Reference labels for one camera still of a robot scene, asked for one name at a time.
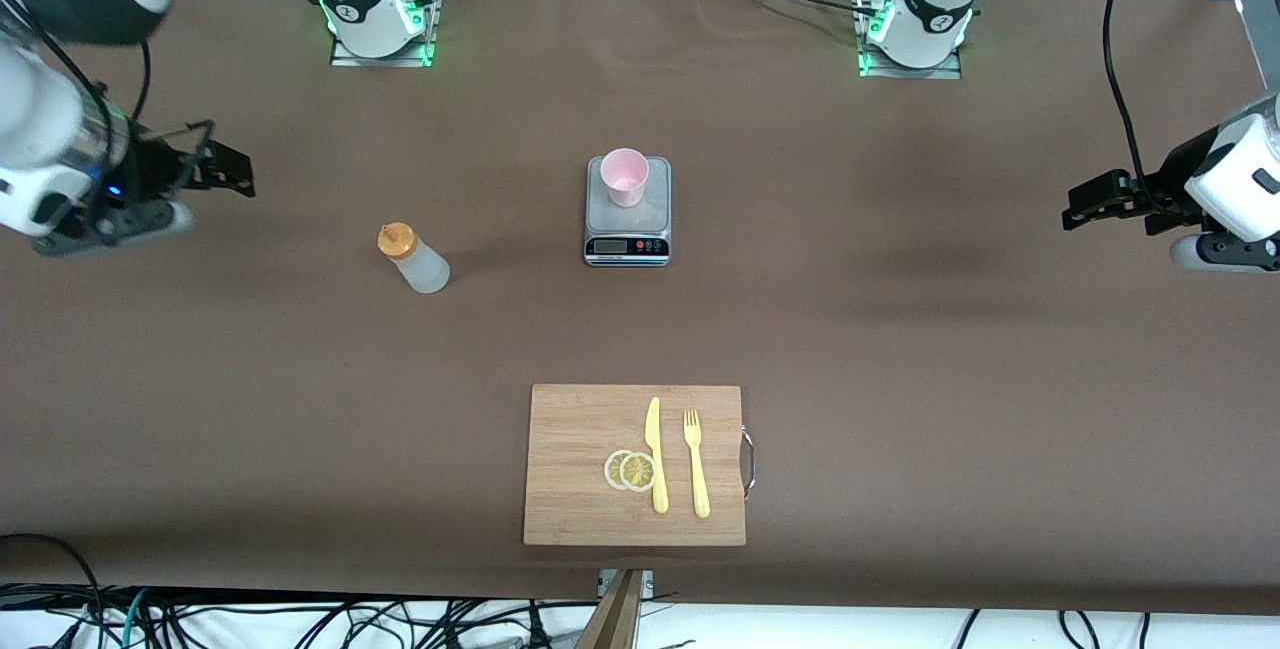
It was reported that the sauce bottle with orange cap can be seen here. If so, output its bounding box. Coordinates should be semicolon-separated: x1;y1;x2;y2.
377;222;451;294

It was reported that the pink plastic cup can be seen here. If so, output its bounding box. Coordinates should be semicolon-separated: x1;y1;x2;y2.
600;148;650;208

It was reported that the brown table cover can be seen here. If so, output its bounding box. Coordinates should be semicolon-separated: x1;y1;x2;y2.
0;0;1280;616

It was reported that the silver digital kitchen scale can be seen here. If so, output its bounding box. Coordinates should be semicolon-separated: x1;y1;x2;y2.
584;156;672;268

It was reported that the wooden cutting board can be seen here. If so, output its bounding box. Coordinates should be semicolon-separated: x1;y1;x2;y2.
523;384;756;547

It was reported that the yellow plastic fork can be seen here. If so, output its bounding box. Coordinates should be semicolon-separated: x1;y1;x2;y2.
683;410;711;518

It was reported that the yellow plastic knife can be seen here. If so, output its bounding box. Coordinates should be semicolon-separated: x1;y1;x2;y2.
645;397;669;514

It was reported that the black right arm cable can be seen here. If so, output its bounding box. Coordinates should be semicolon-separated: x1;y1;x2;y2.
0;0;153;130

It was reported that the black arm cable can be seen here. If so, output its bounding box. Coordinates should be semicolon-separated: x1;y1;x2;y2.
0;0;153;130
1103;0;1193;220

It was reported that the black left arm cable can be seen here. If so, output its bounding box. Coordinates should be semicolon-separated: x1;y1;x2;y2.
1103;0;1193;220

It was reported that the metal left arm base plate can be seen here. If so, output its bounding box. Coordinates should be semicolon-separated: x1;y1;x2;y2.
857;0;963;80

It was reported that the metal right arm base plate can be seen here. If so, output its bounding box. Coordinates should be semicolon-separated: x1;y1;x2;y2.
330;0;441;68

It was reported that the black looped floor cable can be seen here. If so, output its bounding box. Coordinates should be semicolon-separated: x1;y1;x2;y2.
0;533;106;649

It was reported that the teal floor cable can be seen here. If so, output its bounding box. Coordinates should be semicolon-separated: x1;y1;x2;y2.
95;589;151;649

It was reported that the wooden post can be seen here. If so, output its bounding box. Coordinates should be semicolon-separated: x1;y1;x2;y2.
578;569;643;649

